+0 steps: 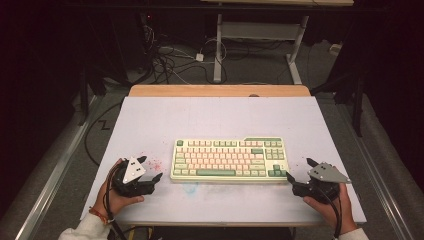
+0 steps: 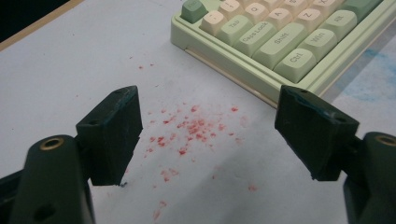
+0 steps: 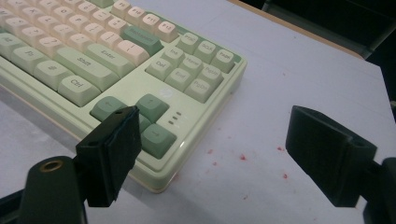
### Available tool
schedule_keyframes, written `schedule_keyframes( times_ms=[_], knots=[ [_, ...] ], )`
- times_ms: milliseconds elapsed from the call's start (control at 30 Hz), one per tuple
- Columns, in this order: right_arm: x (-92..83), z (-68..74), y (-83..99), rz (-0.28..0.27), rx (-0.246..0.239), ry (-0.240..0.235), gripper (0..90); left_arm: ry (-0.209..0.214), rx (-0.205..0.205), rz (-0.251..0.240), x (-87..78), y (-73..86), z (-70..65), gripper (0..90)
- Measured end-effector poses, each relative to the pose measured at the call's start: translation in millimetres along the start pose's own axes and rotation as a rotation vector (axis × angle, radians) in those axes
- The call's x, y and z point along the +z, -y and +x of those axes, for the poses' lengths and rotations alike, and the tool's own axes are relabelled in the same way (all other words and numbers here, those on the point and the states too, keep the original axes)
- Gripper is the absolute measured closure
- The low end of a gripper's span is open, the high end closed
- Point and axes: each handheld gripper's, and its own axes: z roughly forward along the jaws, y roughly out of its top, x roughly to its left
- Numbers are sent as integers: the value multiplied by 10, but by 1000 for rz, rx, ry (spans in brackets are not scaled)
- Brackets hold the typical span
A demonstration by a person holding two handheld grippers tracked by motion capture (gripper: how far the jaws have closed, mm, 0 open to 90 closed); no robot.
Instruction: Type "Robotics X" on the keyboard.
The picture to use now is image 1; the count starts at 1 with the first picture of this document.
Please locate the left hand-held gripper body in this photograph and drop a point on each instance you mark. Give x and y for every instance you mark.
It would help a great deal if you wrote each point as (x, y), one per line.
(133, 186)

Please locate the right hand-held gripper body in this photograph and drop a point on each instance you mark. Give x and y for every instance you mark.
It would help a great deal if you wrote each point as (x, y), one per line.
(325, 173)

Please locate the cream green pink keyboard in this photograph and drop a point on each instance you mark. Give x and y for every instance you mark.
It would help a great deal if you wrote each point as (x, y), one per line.
(230, 160)

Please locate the person's left hand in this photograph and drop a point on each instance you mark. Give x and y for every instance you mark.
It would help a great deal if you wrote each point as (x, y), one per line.
(116, 203)

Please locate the person's right hand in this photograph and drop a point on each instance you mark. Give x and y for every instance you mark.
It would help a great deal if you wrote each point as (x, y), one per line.
(333, 211)

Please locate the black metal stand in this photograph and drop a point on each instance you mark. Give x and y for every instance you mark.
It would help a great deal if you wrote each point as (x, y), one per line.
(358, 106)
(83, 100)

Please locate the white table cover board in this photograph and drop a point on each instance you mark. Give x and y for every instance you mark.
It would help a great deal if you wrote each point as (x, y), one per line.
(216, 116)

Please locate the wooden table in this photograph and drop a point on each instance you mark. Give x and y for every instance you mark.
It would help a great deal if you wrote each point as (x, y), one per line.
(200, 90)

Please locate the white power strip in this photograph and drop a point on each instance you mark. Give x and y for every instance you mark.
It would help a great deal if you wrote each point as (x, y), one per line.
(335, 49)

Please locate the white power adapter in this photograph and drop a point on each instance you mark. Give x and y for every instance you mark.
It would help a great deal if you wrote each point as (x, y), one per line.
(199, 57)

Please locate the white standing desk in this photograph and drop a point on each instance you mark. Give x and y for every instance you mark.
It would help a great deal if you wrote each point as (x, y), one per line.
(256, 30)

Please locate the aluminium floor rail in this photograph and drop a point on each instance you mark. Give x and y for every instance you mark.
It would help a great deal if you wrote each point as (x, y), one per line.
(46, 188)
(383, 190)

